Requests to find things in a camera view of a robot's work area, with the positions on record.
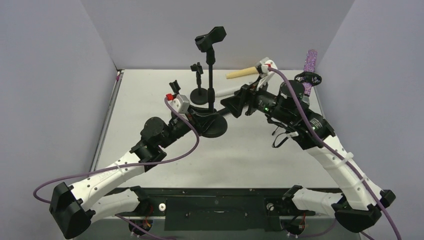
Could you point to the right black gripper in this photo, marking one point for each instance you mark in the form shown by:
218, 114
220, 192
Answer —
244, 100

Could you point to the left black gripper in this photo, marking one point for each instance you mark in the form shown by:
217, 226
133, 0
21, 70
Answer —
202, 122

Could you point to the black round-base stand white mic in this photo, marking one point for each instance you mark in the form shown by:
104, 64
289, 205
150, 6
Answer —
175, 87

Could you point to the black tripod shock-mount stand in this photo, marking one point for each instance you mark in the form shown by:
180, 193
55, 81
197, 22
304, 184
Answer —
308, 77

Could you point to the purple glitter microphone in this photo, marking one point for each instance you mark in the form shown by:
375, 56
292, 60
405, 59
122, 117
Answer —
309, 66

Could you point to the black microphone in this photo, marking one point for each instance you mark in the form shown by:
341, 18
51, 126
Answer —
223, 112

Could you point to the white microphone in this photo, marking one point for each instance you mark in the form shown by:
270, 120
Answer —
226, 92

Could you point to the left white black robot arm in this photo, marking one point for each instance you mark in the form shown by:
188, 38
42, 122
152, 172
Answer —
74, 207

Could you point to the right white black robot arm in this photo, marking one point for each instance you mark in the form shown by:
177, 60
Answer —
360, 203

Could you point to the cream beige microphone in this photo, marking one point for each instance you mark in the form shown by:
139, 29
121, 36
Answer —
241, 73

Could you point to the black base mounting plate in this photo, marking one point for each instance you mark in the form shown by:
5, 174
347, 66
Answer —
216, 209

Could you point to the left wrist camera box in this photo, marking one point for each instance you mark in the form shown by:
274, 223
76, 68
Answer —
179, 103

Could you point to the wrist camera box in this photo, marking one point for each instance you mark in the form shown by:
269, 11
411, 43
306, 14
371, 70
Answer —
179, 103
262, 67

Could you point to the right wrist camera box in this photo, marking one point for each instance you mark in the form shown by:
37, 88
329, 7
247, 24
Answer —
262, 67

